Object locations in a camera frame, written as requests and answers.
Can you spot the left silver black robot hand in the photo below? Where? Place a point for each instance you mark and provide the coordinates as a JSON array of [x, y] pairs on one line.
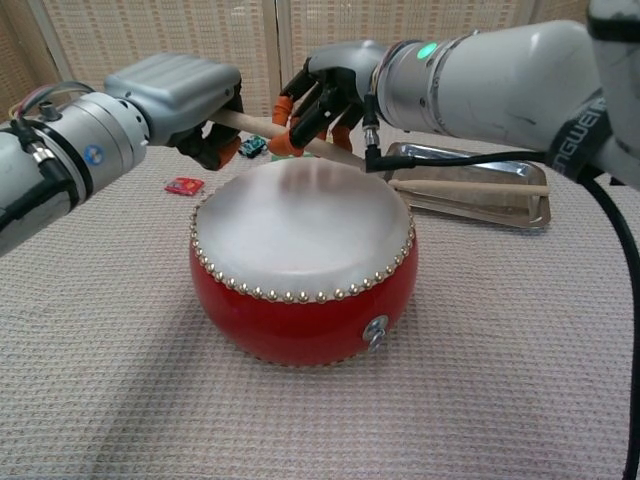
[[180, 95]]

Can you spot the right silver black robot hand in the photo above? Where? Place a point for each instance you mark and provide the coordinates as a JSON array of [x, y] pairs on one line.
[[345, 75]]

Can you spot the wooden drumstick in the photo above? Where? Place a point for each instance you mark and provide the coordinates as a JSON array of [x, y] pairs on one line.
[[255, 125], [475, 187]]

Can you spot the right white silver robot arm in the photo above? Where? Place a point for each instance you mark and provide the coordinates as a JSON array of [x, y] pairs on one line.
[[500, 85]]

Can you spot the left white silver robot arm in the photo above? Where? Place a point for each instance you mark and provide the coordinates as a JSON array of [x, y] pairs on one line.
[[75, 145]]

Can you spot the red drum with white head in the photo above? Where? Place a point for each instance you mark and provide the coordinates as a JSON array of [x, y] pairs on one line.
[[300, 235]]

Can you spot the stainless steel rectangular tray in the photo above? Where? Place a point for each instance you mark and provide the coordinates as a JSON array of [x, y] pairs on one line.
[[450, 207]]

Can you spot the bamboo folding screen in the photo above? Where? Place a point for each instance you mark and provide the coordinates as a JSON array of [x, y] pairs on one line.
[[280, 30]]

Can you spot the teal candy wrapper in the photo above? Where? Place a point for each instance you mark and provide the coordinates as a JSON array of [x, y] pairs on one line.
[[252, 146]]

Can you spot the red candy wrapper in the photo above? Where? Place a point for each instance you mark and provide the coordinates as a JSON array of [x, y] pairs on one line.
[[184, 185]]

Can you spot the beige woven tablecloth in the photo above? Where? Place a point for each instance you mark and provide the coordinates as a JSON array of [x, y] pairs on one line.
[[100, 350]]

